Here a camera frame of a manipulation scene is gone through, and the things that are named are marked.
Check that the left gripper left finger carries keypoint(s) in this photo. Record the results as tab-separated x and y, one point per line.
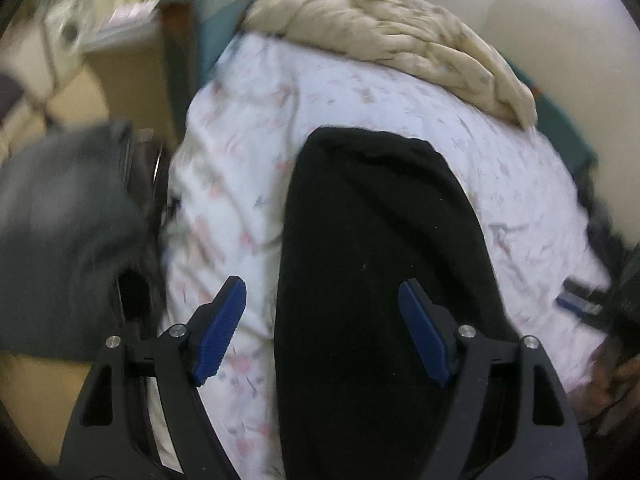
110	435

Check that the beige side cabinet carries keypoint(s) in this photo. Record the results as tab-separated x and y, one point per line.
126	52

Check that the floral white bed sheet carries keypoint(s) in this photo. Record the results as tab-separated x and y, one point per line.
230	176

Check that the dark clothes at bedside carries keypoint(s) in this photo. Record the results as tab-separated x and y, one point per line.
608	244

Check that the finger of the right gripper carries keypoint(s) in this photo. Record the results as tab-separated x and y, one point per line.
580	290
578	305

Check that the grey clothes pile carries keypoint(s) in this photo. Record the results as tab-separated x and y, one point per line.
80	241

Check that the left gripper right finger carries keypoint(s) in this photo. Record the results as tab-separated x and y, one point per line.
505	414

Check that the black pants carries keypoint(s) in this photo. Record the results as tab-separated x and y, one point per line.
366	211

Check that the cream crumpled duvet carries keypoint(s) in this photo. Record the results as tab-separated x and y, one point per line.
415	37

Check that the white washing machine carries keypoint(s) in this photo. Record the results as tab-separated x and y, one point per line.
65	25

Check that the teal bed frame padding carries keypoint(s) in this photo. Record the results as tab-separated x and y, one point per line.
196	32

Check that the person's right hand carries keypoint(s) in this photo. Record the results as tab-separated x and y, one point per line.
614	382

